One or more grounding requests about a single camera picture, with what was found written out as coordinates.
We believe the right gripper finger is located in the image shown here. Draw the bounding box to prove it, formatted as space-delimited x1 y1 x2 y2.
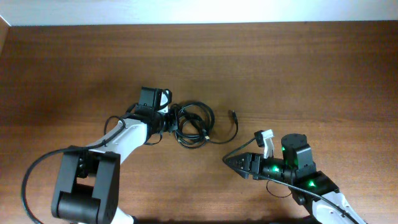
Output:
225 152 252 166
226 161 250 179

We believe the right camera cable black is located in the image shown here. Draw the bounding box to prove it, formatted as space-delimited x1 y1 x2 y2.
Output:
222 136 361 224

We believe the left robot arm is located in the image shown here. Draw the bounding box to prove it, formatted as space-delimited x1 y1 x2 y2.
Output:
51 87 172 223

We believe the black USB cable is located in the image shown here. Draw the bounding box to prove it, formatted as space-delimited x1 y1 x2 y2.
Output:
170 101 239 150

